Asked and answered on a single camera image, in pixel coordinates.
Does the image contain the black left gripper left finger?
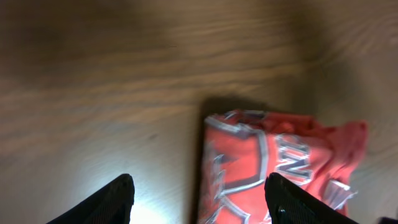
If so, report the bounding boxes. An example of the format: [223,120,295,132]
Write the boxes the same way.
[48,174,135,224]

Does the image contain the red orange t-shirt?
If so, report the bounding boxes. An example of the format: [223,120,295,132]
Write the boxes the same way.
[198,110,368,223]

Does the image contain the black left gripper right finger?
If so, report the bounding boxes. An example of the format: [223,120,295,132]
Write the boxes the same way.
[264,172,358,224]

